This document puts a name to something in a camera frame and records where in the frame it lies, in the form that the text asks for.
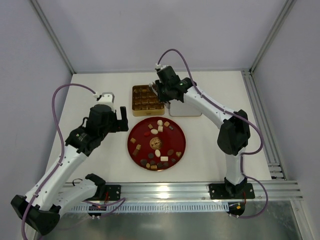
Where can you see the dark round chocolate bottom left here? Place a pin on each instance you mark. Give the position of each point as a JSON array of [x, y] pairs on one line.
[[143, 162]]

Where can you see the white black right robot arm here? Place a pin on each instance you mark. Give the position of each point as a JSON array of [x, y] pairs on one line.
[[234, 132]]

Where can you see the silver tin lid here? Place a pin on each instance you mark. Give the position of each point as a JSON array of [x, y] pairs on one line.
[[180, 109]]

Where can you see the round red tray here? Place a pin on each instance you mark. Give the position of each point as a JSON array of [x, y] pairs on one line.
[[164, 141]]

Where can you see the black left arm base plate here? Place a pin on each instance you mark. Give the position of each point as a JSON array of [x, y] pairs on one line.
[[110, 192]]

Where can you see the gold chocolate tin box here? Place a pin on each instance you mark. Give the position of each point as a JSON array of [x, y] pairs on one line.
[[145, 103]]

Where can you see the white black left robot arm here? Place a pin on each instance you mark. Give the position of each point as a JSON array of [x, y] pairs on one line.
[[43, 206]]

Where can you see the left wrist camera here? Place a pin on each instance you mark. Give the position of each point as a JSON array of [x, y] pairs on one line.
[[106, 98]]

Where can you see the brown oval chocolate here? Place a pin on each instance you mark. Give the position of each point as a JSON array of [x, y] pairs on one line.
[[170, 152]]

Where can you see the white round chocolate top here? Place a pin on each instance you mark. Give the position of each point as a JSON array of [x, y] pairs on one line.
[[159, 122]]

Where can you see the tan block chocolate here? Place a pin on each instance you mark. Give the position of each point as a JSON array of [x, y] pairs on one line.
[[154, 167], [135, 152]]

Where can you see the tan block chocolate left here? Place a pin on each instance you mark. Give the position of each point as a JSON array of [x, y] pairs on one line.
[[135, 152]]

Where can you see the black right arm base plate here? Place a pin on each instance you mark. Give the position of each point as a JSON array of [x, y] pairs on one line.
[[222, 191]]

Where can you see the white oval chocolate centre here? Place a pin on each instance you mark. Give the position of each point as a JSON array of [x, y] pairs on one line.
[[157, 153]]

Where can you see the white bar chocolate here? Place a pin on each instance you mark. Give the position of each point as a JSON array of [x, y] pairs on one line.
[[163, 158]]

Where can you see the aluminium mounting rail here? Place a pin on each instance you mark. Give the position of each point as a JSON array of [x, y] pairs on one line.
[[275, 189]]

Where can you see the white oval chocolate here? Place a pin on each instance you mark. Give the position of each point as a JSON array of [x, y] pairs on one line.
[[154, 131], [157, 153]]

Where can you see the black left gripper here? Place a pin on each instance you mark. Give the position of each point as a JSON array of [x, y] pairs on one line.
[[119, 122]]

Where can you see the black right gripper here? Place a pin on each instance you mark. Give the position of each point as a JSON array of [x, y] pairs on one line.
[[159, 89]]

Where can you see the tan block chocolate bottom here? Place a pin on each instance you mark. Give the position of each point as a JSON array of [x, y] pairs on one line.
[[154, 167]]

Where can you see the white slotted cable duct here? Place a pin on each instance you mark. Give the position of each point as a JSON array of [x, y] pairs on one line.
[[153, 207]]

